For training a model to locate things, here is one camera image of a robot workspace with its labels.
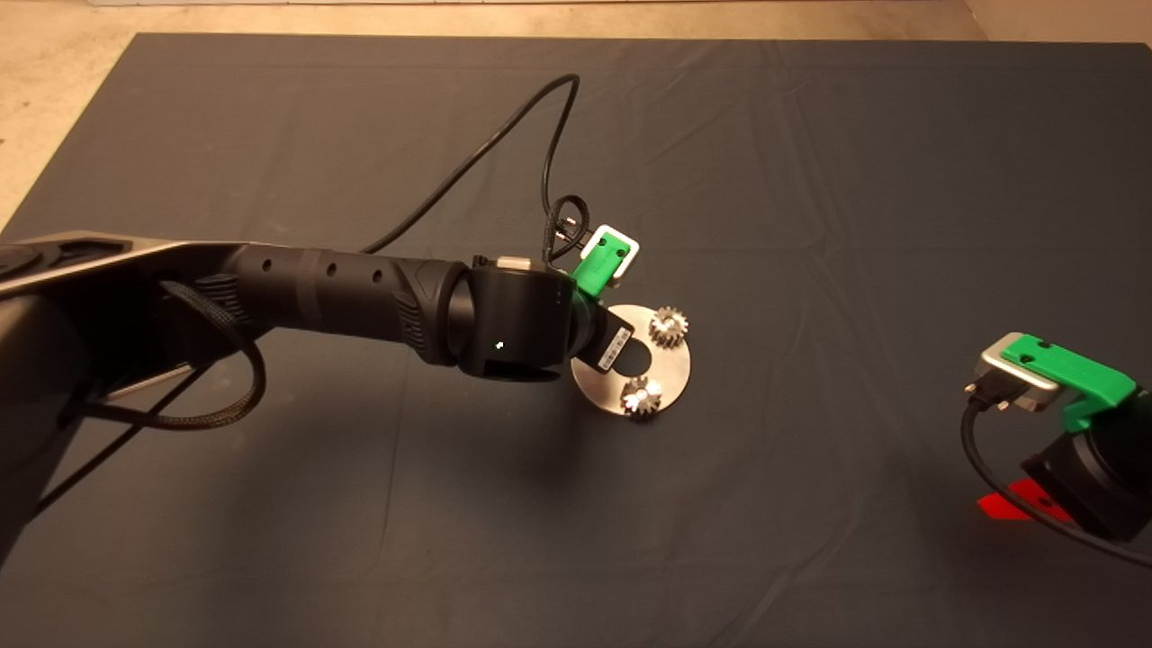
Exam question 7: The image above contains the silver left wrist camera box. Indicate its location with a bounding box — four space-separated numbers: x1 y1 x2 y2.
580 222 641 289

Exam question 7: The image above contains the round metal carrier plate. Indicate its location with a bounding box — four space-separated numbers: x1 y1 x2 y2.
571 306 693 420

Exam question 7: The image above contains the thick braided black cable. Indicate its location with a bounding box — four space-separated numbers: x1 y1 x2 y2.
61 279 268 431

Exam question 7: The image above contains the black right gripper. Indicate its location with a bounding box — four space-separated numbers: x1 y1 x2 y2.
977 385 1152 543

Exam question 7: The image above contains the braided black left arm cable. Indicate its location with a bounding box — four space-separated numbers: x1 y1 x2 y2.
540 194 591 264

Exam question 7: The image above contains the dark steel planetary gear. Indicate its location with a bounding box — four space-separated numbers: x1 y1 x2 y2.
649 306 690 350
623 378 665 422

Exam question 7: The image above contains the dark grey table cloth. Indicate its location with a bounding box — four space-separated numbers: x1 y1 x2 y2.
0 31 1152 648

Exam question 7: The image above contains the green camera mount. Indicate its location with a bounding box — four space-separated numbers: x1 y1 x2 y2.
999 333 1138 433
570 231 633 298

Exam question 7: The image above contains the green left camera mount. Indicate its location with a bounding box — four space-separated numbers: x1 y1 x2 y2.
570 231 633 298

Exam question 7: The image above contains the smooth black right camera cable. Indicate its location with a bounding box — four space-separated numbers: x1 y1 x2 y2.
959 378 1152 570

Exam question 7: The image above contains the green right camera mount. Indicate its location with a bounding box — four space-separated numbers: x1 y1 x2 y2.
999 333 1138 433

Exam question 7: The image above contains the smooth black left camera cable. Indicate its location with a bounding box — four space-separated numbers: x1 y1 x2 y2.
31 74 581 518

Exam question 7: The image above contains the smooth black camera cable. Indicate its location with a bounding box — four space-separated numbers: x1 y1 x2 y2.
959 378 1152 570
31 74 581 518

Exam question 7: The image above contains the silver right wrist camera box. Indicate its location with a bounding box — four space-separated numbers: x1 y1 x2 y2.
970 332 1061 413

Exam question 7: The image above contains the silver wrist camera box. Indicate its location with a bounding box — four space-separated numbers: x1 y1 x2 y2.
970 332 1061 413
580 222 641 289

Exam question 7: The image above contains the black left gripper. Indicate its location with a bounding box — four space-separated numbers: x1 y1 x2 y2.
569 297 636 375

